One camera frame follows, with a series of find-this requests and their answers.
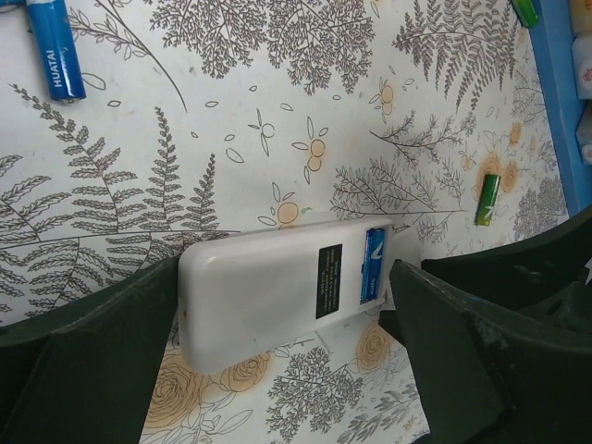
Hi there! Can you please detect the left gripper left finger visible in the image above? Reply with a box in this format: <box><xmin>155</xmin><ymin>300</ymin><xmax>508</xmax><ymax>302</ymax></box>
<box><xmin>1</xmin><ymin>258</ymin><xmax>178</xmax><ymax>443</ymax></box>

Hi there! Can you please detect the blue pink yellow shelf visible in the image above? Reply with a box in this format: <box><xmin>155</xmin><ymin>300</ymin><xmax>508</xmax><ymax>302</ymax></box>
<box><xmin>530</xmin><ymin>0</ymin><xmax>591</xmax><ymax>216</ymax></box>

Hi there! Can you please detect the green battery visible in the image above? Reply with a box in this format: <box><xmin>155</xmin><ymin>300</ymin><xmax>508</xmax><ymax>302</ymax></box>
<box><xmin>511</xmin><ymin>0</ymin><xmax>538</xmax><ymax>29</ymax></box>
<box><xmin>475</xmin><ymin>174</ymin><xmax>501</xmax><ymax>227</ymax></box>

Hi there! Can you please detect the floral table mat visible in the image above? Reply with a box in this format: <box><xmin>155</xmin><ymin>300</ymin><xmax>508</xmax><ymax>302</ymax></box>
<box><xmin>0</xmin><ymin>0</ymin><xmax>574</xmax><ymax>444</ymax></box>

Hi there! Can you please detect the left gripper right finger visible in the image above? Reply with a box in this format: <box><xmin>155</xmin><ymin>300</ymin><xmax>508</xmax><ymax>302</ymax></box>
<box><xmin>381</xmin><ymin>260</ymin><xmax>591</xmax><ymax>443</ymax></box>

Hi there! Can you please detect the white red remote control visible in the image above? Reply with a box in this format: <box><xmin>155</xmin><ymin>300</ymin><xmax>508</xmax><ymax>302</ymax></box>
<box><xmin>178</xmin><ymin>216</ymin><xmax>421</xmax><ymax>375</ymax></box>

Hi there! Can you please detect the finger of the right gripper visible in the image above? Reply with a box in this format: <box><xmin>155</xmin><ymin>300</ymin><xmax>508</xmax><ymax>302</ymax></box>
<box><xmin>421</xmin><ymin>208</ymin><xmax>591</xmax><ymax>310</ymax></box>

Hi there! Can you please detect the white soap bar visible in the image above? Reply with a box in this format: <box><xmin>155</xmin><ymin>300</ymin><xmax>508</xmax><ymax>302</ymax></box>
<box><xmin>569</xmin><ymin>0</ymin><xmax>592</xmax><ymax>35</ymax></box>
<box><xmin>572</xmin><ymin>32</ymin><xmax>592</xmax><ymax>100</ymax></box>

